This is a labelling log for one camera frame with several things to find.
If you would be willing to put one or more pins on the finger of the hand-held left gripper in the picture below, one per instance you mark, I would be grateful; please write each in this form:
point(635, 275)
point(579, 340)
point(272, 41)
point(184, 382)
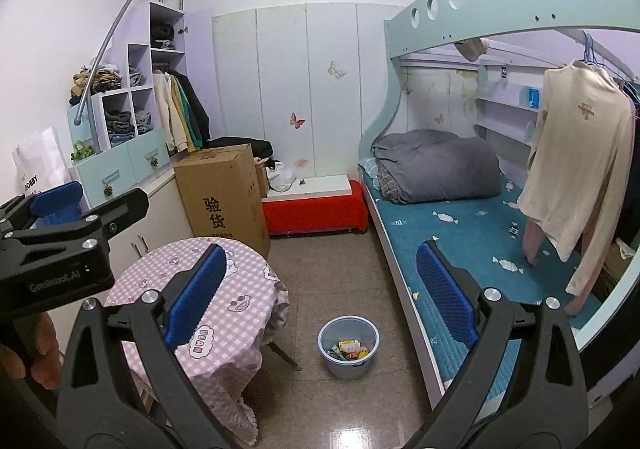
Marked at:
point(120, 206)
point(55, 203)

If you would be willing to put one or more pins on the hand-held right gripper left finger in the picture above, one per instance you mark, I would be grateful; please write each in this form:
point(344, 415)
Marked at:
point(195, 299)

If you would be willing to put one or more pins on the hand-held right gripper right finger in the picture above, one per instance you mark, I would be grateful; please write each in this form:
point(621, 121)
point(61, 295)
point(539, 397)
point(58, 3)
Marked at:
point(445, 294)

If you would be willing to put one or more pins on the pile of snack wrappers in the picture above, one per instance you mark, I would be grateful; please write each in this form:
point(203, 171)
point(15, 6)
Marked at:
point(347, 348)

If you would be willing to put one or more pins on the blue plastic bin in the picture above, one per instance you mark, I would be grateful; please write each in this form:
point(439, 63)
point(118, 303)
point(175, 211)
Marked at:
point(345, 371)

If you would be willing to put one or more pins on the person's left hand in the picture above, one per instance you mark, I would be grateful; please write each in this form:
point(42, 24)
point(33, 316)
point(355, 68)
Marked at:
point(50, 354)

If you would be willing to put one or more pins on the light green drawer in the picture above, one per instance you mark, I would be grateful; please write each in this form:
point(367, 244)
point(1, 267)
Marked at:
point(145, 151)
point(115, 179)

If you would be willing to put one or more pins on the white low cabinet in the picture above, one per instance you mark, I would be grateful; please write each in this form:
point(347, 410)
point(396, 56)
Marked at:
point(160, 214)

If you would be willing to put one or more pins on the table with pink checked cloth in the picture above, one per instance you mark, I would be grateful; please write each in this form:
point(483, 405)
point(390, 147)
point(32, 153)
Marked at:
point(235, 329)

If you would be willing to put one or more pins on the green artificial leaves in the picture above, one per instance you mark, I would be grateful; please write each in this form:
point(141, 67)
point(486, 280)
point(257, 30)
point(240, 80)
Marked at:
point(82, 150)

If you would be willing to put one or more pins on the dark folded clothes stack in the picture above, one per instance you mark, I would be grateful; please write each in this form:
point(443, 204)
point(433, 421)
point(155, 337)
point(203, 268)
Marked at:
point(120, 129)

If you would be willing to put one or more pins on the cream hanging jacket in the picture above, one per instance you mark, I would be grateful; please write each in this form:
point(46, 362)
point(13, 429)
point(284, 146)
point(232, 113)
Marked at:
point(162, 114)

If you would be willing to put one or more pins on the large cardboard box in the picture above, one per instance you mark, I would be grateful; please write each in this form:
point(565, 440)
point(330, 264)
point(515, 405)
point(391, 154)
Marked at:
point(225, 199)

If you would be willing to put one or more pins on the metal table leg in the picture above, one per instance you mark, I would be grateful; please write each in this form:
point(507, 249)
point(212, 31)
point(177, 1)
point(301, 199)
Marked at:
point(285, 358)

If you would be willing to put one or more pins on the green hanging jacket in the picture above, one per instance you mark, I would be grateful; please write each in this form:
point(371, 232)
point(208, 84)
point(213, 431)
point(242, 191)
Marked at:
point(192, 119)

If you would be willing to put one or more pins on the brown clothes pile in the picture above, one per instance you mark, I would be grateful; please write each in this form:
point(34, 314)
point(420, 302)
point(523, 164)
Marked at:
point(95, 81)

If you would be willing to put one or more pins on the black hanging coat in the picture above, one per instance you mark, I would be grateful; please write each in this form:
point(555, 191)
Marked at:
point(200, 104)

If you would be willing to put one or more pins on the grey folded clothes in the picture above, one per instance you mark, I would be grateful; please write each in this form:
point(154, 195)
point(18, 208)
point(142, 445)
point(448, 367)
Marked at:
point(140, 78)

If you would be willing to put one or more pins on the grey duvet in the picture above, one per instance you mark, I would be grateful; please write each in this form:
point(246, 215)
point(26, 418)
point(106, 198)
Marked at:
point(435, 164)

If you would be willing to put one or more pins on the black cloth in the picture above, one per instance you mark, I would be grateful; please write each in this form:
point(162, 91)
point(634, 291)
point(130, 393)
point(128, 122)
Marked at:
point(245, 149)

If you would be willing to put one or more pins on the red low bench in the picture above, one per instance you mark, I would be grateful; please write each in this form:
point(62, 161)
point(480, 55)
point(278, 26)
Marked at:
point(310, 216)

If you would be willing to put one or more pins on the light blue pillow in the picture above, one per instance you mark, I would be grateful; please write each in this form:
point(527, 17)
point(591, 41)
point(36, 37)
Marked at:
point(370, 168)

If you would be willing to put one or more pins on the white plastic bag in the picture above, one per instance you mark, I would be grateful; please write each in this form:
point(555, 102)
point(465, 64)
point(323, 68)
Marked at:
point(282, 179)

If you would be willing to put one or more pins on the white board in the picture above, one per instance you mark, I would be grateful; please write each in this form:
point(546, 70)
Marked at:
point(325, 186)

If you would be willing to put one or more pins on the lavender closet door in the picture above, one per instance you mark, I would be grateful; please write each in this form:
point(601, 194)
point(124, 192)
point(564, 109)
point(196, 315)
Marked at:
point(202, 59)

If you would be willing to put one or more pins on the black folded clothes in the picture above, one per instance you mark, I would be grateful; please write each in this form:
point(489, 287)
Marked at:
point(162, 35)

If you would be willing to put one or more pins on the cream hanging sweater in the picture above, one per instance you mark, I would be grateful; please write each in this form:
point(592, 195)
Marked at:
point(580, 154)

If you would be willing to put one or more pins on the white stair shelf unit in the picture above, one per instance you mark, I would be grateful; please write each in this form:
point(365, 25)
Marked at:
point(167, 11)

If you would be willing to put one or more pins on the blue box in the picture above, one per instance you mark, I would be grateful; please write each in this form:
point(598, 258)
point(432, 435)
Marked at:
point(531, 97)

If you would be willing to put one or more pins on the beige cloth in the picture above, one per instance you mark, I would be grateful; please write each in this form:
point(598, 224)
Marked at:
point(472, 49)

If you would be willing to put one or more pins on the blue clothes hangers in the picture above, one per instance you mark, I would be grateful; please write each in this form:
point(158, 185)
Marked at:
point(590, 60)

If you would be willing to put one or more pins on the pink butterfly wall sticker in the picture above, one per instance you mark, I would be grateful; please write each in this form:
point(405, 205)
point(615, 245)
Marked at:
point(296, 120)

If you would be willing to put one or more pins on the beige butterfly wall sticker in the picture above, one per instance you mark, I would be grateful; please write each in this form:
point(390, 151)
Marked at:
point(337, 70)

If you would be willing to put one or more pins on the light green bunk bed frame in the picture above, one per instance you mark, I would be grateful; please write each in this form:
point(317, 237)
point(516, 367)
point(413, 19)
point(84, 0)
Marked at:
point(525, 4)

